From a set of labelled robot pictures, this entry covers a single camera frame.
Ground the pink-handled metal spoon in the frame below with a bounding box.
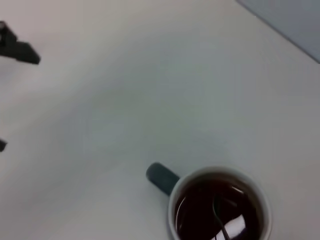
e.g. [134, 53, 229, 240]
[211, 193, 233, 240]

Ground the dark grey ceramic mug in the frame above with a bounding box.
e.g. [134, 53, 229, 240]
[145, 161, 273, 240]

